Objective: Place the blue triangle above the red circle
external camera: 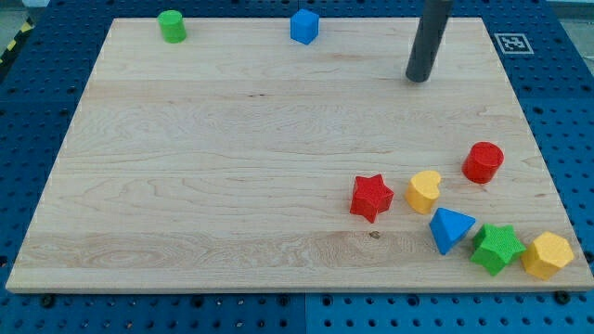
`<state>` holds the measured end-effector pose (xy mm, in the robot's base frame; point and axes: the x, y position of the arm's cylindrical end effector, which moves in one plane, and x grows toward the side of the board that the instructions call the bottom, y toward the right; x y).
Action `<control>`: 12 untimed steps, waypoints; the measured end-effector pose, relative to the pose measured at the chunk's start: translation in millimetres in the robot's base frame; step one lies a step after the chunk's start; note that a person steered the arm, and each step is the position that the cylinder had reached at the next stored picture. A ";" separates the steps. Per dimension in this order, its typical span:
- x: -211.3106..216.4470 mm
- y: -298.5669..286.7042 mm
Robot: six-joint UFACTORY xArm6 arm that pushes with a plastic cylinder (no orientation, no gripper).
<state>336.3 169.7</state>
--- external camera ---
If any blue triangle block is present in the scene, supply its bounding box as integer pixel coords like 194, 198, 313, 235
429, 208, 476, 255

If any light wooden board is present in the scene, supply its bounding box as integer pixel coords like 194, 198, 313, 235
6, 18, 593, 294

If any red star block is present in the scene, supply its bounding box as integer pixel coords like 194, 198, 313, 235
350, 174, 394, 224

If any yellow heart block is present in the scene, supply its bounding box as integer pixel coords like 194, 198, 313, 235
405, 170, 442, 214

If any blue cube block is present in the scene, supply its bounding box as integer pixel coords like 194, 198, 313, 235
290, 8, 319, 45

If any red cylinder block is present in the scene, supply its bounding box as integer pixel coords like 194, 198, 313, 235
461, 141, 505, 184

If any green cylinder block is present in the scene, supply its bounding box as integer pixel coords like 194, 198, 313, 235
157, 9, 187, 44

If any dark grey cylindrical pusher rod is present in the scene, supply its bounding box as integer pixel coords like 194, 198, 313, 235
406, 0, 454, 83

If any green star block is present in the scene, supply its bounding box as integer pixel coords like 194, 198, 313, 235
470, 224, 526, 276

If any white fiducial marker tag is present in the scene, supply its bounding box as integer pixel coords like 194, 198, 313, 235
494, 32, 534, 55

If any yellow hexagon block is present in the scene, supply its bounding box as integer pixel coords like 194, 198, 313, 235
521, 231, 575, 280

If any yellow black hazard tape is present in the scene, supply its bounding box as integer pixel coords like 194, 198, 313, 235
1, 17, 34, 66

